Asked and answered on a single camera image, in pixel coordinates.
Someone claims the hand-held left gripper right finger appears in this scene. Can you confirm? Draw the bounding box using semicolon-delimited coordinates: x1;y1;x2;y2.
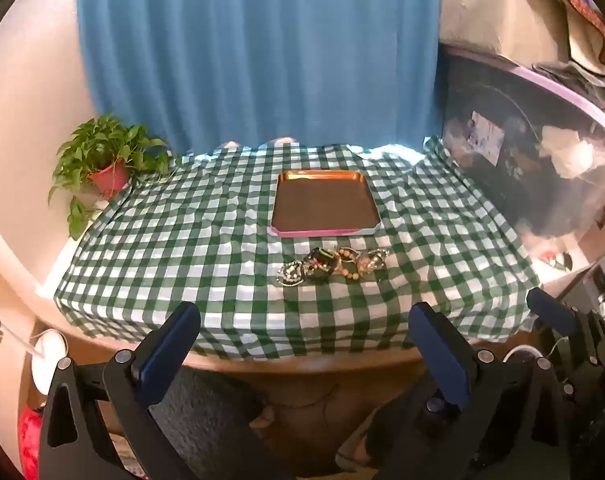
379;302;570;480

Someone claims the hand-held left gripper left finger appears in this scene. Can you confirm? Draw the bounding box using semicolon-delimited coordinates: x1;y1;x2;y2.
36;301;206;480

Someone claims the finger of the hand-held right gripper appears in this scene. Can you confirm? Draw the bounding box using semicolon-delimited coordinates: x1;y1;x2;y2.
526;287;605;367

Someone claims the clear crystal bracelet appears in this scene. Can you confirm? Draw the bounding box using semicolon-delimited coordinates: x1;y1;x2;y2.
358;247;390;276

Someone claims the wooden bead bracelet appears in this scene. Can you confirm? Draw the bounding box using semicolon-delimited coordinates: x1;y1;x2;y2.
332;247;370;283

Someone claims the white bead bracelet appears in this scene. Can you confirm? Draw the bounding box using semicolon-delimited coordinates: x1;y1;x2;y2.
277;262;305;288

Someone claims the dark green bangle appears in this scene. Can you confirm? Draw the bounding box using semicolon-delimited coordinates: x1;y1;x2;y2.
302;249;340;283

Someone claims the orange metal tray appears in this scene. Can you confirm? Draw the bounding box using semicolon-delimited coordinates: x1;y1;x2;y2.
271;170;382;238

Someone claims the red white packet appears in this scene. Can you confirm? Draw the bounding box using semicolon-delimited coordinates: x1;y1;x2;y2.
539;252;575;272

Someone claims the white rimmed round bowl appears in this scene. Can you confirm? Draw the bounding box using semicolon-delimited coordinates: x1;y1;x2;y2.
502;344;542;363

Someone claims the dark grey rug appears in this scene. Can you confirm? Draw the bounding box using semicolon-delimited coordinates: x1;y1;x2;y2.
152;374;264;463

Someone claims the green white checked tablecloth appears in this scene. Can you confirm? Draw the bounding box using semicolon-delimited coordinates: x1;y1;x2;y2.
53;135;542;361

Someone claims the grey storage box purple lid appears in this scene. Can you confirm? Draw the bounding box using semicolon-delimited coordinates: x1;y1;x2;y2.
439;42;605;266

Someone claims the person's left foot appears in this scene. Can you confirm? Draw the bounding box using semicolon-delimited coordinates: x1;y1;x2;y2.
251;404;279;429

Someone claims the person's foot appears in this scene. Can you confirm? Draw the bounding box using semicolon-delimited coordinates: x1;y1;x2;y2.
335;410;398;471
251;404;279;429

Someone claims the person's right foot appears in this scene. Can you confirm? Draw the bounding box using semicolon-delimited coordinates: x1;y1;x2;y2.
335;410;398;471

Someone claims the white round charger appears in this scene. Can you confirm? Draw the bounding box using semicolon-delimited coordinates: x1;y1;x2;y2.
32;329;68;396

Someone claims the white crumpled cloth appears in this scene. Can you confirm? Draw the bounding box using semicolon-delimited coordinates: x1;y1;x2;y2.
539;125;595;178

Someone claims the red cloth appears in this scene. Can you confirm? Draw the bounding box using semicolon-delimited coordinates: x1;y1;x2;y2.
20;407;42;480

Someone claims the green plant in red pot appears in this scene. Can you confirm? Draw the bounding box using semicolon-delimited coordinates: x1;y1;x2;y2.
48;114;176;241

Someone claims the white label sticker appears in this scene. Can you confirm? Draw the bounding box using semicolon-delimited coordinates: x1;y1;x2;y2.
469;110;505;166

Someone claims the dark cloth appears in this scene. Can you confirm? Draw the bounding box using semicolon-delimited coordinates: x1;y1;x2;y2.
532;62;605;106

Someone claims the patterned fabric bag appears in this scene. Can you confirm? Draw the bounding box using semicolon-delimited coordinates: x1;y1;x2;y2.
519;0;605;66

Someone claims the blue curtain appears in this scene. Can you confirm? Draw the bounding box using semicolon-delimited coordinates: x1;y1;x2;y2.
76;0;442;158

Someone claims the beige cardboard box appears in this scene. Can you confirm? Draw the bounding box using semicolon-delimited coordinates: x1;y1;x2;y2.
439;0;583;68

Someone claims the white cable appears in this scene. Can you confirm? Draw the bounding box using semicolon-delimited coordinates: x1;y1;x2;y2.
0;325;48;361

